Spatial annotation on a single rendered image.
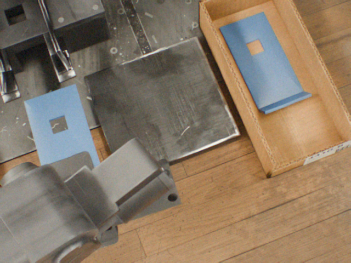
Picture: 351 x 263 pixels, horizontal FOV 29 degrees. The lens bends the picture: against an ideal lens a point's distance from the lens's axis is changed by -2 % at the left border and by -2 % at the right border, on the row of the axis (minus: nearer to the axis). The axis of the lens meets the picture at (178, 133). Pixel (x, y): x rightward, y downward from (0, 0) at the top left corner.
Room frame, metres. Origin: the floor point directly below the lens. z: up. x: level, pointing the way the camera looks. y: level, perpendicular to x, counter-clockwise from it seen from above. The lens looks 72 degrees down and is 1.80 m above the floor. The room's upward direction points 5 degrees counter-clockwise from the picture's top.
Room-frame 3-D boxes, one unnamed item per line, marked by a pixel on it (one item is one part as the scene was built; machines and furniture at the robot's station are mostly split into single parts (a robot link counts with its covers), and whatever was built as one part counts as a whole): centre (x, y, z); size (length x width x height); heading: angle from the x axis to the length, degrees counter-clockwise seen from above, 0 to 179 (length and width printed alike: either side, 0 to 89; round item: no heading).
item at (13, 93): (0.37, 0.22, 0.98); 0.07 x 0.02 x 0.01; 16
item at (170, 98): (0.34, 0.02, 0.91); 0.17 x 0.16 x 0.02; 106
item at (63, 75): (0.40, 0.15, 0.98); 0.07 x 0.02 x 0.01; 16
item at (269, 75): (0.39, -0.13, 0.92); 0.15 x 0.07 x 0.03; 17
